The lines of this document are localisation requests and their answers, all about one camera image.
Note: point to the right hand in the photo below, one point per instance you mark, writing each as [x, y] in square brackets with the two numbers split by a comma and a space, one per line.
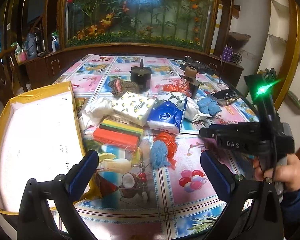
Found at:
[288, 174]

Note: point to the brown mesh scrubber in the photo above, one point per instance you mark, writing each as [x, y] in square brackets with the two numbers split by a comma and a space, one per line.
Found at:
[120, 87]

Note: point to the yellow cardboard box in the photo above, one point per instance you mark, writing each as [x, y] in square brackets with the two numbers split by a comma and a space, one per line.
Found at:
[39, 138]

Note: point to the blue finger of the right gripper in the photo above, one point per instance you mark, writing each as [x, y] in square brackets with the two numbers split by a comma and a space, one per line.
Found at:
[208, 131]

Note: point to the black gold snack packet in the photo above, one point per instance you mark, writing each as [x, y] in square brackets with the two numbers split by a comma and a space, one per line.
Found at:
[224, 97]

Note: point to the colourful printed tablecloth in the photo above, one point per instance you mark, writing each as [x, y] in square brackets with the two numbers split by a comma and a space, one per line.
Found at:
[151, 182]

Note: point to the white plastic bag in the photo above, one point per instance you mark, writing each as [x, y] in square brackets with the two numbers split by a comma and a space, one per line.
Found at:
[192, 113]

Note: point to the orange plastic bag bundle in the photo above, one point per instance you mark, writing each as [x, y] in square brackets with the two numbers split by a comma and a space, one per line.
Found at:
[181, 85]

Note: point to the flower garden wall painting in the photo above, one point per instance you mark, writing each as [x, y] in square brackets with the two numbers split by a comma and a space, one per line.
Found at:
[177, 23]

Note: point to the blue thermos jug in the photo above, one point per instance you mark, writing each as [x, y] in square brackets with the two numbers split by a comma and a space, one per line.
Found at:
[30, 46]

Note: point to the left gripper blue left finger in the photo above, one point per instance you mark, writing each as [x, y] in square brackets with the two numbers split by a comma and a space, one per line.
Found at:
[77, 179]

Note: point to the multicolour sponge pack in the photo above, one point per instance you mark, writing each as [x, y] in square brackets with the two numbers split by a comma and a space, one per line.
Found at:
[118, 134]

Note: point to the black gear motor with roller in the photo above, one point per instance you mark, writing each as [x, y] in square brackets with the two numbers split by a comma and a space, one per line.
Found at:
[190, 76]

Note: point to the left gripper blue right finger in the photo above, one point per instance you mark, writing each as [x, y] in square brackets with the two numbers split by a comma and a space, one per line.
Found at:
[220, 177]

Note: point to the blue knitted cloth roll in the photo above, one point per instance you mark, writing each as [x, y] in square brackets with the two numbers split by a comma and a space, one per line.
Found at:
[208, 106]

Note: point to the purple bottles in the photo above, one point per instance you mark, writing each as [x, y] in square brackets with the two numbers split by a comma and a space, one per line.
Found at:
[227, 53]

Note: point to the lemon print tissue pack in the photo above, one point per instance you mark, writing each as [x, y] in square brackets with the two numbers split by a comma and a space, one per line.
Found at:
[134, 107]

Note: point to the blue white tissue pack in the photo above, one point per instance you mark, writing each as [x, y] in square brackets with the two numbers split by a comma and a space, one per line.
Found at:
[168, 112]

